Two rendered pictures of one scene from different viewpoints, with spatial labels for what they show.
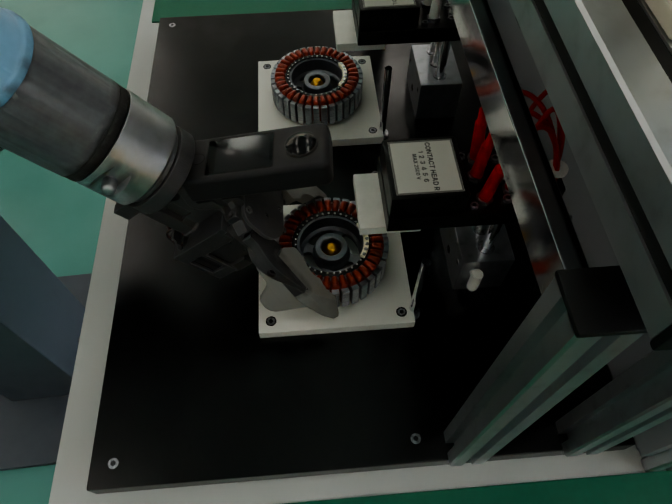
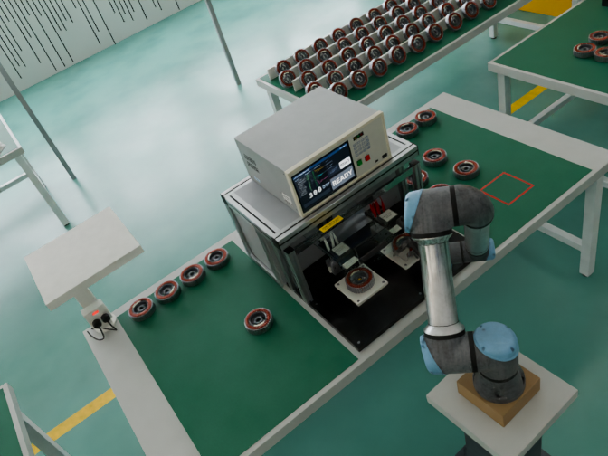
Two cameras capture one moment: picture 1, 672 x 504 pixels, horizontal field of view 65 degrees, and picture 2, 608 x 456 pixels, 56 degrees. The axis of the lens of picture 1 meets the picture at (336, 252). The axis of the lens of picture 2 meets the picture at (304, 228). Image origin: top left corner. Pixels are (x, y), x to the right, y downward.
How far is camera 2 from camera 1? 2.14 m
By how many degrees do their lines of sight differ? 65
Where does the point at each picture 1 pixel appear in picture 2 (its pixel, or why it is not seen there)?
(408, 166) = (390, 216)
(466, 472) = not seen: hidden behind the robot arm
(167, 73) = (380, 324)
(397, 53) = (325, 283)
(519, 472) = not seen: hidden behind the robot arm
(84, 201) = not seen: outside the picture
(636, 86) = (400, 156)
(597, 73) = (398, 160)
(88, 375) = (470, 270)
